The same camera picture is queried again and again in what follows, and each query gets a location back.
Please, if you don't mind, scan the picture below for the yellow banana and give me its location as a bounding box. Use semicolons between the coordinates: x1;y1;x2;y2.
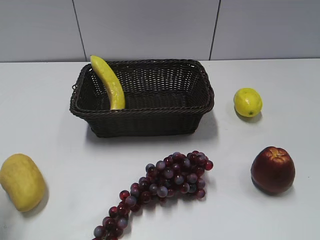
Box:
90;55;126;110

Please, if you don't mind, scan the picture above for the dark woven wicker basket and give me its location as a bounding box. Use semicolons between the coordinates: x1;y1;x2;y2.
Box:
69;59;214;138

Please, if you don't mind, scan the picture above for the purple grape bunch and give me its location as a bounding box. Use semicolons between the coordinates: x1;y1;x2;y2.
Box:
93;150;214;240

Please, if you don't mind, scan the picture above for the yellow lemon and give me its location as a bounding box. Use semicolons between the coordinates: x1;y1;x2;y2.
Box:
233;88;263;118

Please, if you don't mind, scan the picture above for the red apple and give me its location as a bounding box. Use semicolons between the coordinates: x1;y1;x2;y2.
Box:
250;146;296;195

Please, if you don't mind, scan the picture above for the yellow mango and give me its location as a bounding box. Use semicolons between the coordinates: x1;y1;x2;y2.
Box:
0;153;46;213

